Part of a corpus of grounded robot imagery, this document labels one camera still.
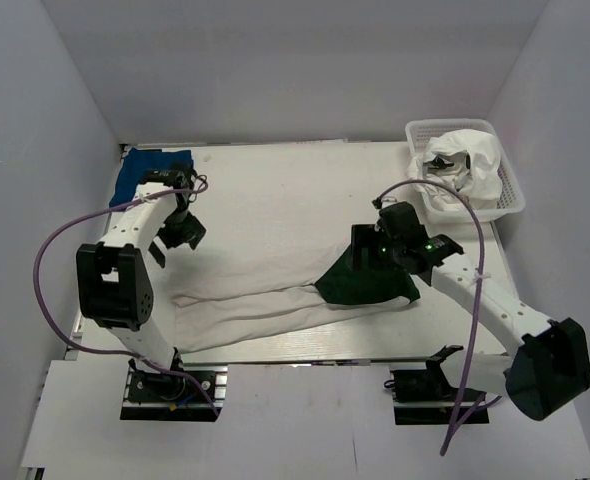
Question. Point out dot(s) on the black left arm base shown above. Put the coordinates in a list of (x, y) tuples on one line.
[(153, 396)]

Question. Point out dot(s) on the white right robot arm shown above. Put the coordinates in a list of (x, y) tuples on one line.
[(546, 362)]

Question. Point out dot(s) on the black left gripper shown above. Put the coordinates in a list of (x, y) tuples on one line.
[(192, 232)]

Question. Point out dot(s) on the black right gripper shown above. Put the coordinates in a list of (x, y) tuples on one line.
[(367, 235)]

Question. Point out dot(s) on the crumpled white t-shirt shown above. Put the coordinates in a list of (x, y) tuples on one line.
[(466, 161)]

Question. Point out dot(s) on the white plastic basket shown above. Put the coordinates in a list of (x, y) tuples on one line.
[(511, 200)]

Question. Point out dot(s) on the folded blue t-shirt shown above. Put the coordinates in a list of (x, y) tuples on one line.
[(137, 162)]

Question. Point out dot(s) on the white green-sleeved Charlie Brown shirt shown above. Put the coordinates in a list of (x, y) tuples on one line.
[(222, 300)]

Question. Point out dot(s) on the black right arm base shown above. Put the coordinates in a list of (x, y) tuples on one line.
[(420, 392)]

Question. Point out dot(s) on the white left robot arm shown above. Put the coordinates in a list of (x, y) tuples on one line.
[(114, 287)]

